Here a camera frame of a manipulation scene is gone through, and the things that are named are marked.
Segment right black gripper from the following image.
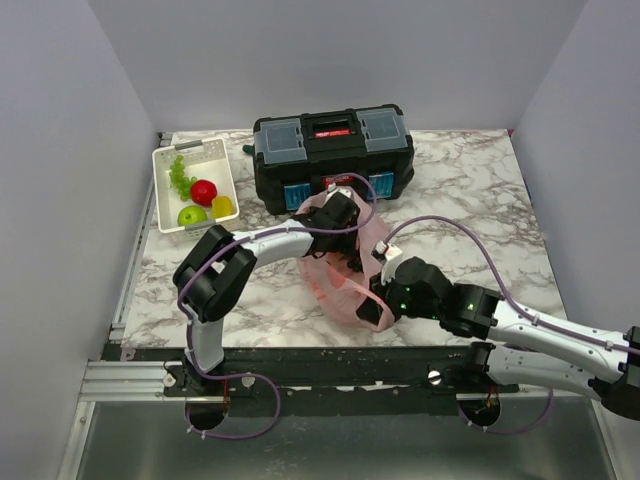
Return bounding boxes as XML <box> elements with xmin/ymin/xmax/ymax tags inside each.
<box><xmin>354</xmin><ymin>269</ymin><xmax>440</xmax><ymax>328</ymax></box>

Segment pink plastic bag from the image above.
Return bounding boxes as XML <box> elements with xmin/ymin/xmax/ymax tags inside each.
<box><xmin>293</xmin><ymin>189</ymin><xmax>395</xmax><ymax>332</ymax></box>

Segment yellow fake lemon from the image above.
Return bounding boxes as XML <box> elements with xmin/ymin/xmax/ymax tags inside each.
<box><xmin>211</xmin><ymin>195</ymin><xmax>234</xmax><ymax>220</ymax></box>

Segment red fake apple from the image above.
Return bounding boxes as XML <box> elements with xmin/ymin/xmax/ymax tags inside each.
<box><xmin>190</xmin><ymin>179</ymin><xmax>218</xmax><ymax>207</ymax></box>

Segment green fake apple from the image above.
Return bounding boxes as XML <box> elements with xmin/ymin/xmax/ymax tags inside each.
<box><xmin>177</xmin><ymin>205</ymin><xmax>208</xmax><ymax>227</ymax></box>

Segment dark fake grape bunch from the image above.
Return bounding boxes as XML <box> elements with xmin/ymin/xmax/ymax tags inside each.
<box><xmin>328</xmin><ymin>251</ymin><xmax>363</xmax><ymax>275</ymax></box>

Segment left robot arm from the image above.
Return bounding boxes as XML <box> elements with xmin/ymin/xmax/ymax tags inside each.
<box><xmin>173</xmin><ymin>190</ymin><xmax>361</xmax><ymax>395</ymax></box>

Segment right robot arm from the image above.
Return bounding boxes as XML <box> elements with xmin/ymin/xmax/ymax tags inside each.
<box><xmin>356</xmin><ymin>257</ymin><xmax>639</xmax><ymax>420</ymax></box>

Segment green fake grape bunch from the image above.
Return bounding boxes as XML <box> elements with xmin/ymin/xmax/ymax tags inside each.
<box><xmin>169</xmin><ymin>155</ymin><xmax>197</xmax><ymax>201</ymax></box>

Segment black plastic toolbox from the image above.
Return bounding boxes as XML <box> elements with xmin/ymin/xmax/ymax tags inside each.
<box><xmin>253</xmin><ymin>104</ymin><xmax>415</xmax><ymax>215</ymax></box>

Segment white perforated plastic basket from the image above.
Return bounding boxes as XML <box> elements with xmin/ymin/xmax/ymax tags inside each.
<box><xmin>152</xmin><ymin>138</ymin><xmax>240</xmax><ymax>237</ymax></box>

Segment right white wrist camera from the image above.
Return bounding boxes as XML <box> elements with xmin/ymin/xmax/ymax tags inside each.
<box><xmin>372</xmin><ymin>241</ymin><xmax>404</xmax><ymax>285</ymax></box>

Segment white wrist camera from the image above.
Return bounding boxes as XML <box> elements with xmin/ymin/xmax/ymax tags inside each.
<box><xmin>327</xmin><ymin>184</ymin><xmax>353</xmax><ymax>199</ymax></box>
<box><xmin>372</xmin><ymin>241</ymin><xmax>404</xmax><ymax>285</ymax></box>

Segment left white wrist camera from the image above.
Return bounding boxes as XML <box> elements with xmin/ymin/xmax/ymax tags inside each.
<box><xmin>327</xmin><ymin>184</ymin><xmax>353</xmax><ymax>199</ymax></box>

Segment black metal base rail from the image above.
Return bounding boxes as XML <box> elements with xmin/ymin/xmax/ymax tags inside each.
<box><xmin>99</xmin><ymin>344</ymin><xmax>518</xmax><ymax>417</ymax></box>

